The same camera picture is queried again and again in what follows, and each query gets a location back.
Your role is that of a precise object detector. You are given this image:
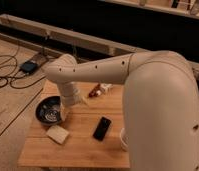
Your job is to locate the black floor cable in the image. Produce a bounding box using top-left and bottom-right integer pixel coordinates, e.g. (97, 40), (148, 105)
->
(0, 44), (49, 91)

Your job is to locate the dark blue bowl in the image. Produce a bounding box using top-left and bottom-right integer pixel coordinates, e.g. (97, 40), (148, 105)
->
(35, 96), (62, 126)

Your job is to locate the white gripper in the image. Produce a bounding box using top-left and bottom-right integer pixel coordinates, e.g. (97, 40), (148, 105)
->
(58, 82), (87, 121)

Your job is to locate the white paper cup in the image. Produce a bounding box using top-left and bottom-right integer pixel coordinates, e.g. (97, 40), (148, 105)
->
(120, 128), (128, 151)

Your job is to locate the red and white small object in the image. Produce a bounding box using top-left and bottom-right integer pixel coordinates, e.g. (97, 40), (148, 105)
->
(88, 83), (112, 98)

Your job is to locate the wooden floor rail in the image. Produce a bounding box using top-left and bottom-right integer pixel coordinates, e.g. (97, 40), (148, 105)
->
(0, 14), (196, 84)

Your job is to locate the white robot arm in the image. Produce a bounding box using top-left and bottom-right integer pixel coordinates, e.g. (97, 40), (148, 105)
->
(45, 51), (199, 171)

